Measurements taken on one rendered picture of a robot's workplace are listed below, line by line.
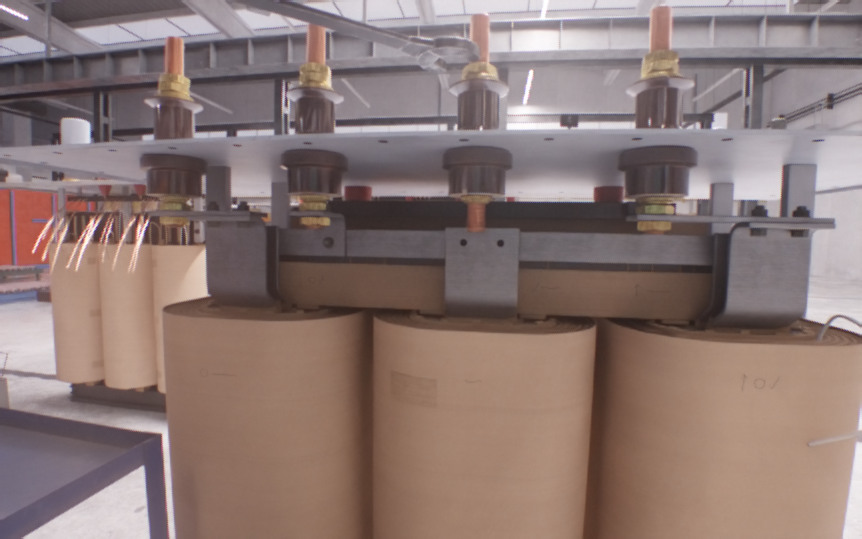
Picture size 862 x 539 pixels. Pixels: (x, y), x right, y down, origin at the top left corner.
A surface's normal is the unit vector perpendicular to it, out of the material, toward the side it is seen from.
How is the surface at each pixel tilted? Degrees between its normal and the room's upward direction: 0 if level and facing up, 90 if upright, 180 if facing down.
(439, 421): 90
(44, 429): 90
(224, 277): 90
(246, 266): 90
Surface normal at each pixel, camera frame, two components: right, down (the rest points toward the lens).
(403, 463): -0.56, 0.05
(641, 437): -0.83, 0.03
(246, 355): -0.15, 0.07
